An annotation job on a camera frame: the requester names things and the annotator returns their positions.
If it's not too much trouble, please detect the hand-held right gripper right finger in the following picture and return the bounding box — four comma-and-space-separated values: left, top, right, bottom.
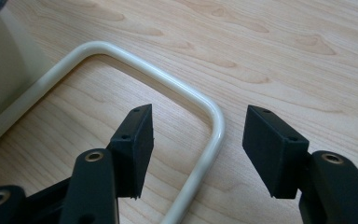
241, 105, 310, 199

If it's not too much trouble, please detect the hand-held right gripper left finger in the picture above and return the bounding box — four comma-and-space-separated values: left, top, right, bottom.
106, 104, 155, 200

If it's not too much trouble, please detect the white trash bin with handle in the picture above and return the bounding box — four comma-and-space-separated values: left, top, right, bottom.
0, 6, 226, 224

